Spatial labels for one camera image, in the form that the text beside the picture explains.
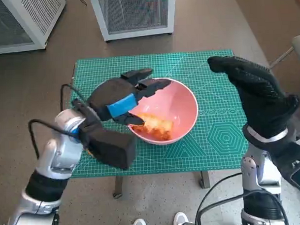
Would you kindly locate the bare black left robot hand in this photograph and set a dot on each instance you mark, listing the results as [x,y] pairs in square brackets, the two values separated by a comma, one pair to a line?
[110,96]

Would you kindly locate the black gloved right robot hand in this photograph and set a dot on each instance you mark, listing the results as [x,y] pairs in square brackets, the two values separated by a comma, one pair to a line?
[260,101]

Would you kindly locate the twisted bread loaf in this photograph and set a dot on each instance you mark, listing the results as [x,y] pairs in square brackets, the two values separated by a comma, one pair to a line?
[158,128]

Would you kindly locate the pink bowl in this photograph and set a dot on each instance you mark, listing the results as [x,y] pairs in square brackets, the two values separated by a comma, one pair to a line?
[179,109]

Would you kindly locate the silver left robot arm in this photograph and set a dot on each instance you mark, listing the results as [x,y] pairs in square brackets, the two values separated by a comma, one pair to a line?
[60,150]

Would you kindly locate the white mesh cabinet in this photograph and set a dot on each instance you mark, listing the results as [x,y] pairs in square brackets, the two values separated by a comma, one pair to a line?
[136,14]
[38,17]

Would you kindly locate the green cutting mat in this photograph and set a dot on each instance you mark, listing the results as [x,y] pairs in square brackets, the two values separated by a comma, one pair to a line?
[166,163]

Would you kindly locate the black table leg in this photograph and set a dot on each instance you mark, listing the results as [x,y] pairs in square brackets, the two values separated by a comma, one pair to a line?
[119,185]
[206,179]

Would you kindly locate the white shoe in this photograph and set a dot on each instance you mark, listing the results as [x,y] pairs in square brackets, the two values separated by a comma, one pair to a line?
[140,222]
[180,220]

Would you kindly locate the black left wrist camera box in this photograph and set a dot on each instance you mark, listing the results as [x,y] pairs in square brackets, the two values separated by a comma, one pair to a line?
[111,148]

